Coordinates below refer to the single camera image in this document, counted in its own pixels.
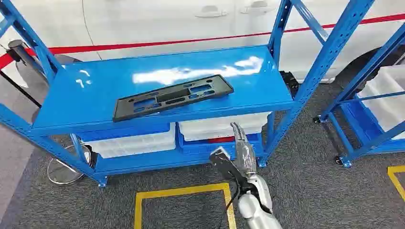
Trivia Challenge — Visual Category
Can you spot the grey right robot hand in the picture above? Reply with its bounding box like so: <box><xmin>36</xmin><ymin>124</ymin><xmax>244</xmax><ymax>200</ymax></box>
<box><xmin>230</xmin><ymin>121</ymin><xmax>257</xmax><ymax>177</ymax></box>

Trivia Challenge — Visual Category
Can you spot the red flat item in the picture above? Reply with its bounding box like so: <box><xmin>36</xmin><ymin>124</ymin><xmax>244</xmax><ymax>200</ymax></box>
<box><xmin>208</xmin><ymin>136</ymin><xmax>236</xmax><ymax>144</ymax></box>

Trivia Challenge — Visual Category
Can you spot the white plastic bin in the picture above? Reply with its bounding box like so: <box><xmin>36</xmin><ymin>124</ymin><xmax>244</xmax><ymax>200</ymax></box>
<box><xmin>84</xmin><ymin>123</ymin><xmax>177</xmax><ymax>159</ymax></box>
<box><xmin>357</xmin><ymin>64</ymin><xmax>405</xmax><ymax>140</ymax></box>
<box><xmin>179</xmin><ymin>112</ymin><xmax>271</xmax><ymax>142</ymax></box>

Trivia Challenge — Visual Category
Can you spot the blue plastic bin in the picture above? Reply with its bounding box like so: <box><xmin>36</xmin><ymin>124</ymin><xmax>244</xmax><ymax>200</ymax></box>
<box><xmin>176</xmin><ymin>125</ymin><xmax>265</xmax><ymax>157</ymax></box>

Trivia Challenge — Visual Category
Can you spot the black plastic part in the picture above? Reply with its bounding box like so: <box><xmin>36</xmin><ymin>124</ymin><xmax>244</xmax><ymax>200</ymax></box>
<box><xmin>279</xmin><ymin>71</ymin><xmax>300</xmax><ymax>97</ymax></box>

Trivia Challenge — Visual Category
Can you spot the yellow floor tape square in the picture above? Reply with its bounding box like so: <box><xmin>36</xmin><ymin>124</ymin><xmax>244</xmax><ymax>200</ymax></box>
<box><xmin>134</xmin><ymin>182</ymin><xmax>237</xmax><ymax>229</ymax></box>

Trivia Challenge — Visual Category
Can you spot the blue metal shelf rack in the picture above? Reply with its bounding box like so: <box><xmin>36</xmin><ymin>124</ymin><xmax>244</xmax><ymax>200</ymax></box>
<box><xmin>0</xmin><ymin>0</ymin><xmax>375</xmax><ymax>188</ymax></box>
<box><xmin>313</xmin><ymin>23</ymin><xmax>405</xmax><ymax>168</ymax></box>

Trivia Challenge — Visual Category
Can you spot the white car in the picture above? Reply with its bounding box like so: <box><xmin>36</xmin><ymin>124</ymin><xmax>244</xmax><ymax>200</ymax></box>
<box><xmin>0</xmin><ymin>0</ymin><xmax>405</xmax><ymax>92</ymax></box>

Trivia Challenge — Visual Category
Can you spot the red barrier belt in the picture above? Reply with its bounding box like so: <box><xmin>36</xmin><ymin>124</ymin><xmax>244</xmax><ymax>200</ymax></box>
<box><xmin>0</xmin><ymin>13</ymin><xmax>405</xmax><ymax>70</ymax></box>

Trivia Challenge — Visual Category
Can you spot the chrome barrier stanchion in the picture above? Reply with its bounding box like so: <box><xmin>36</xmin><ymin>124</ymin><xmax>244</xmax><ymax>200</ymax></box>
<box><xmin>6</xmin><ymin>39</ymin><xmax>94</xmax><ymax>186</ymax></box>

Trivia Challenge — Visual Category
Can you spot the thin black pole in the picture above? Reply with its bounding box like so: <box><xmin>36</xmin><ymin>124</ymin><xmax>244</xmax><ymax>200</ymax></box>
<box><xmin>0</xmin><ymin>70</ymin><xmax>43</xmax><ymax>109</ymax></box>

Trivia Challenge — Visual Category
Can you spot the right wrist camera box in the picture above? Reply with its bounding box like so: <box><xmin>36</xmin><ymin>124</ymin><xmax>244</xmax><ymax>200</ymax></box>
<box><xmin>209</xmin><ymin>146</ymin><xmax>249</xmax><ymax>192</ymax></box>

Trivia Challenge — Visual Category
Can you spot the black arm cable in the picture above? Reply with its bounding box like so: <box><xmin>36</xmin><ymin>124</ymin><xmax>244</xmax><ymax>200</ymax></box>
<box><xmin>217</xmin><ymin>180</ymin><xmax>241</xmax><ymax>229</ymax></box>

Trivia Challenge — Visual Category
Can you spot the black licence plate frame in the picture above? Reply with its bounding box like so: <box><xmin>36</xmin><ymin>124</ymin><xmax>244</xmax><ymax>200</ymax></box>
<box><xmin>113</xmin><ymin>74</ymin><xmax>235</xmax><ymax>123</ymax></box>

